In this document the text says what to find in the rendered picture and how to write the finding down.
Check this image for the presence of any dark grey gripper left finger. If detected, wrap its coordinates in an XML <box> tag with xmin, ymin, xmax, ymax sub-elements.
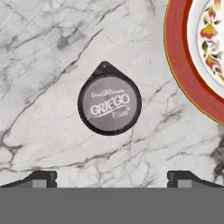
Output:
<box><xmin>0</xmin><ymin>170</ymin><xmax>58</xmax><ymax>189</ymax></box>

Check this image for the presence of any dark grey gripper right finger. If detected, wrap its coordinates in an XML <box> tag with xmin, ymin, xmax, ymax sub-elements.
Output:
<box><xmin>166</xmin><ymin>170</ymin><xmax>224</xmax><ymax>189</ymax></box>

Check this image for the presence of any black-rimmed grey yogurt container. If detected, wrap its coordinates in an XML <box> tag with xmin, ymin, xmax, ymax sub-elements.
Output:
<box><xmin>77</xmin><ymin>60</ymin><xmax>143</xmax><ymax>137</ymax></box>

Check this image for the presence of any red-rimmed floral plate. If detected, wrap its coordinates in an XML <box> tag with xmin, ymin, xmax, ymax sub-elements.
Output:
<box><xmin>163</xmin><ymin>0</ymin><xmax>224</xmax><ymax>127</ymax></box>

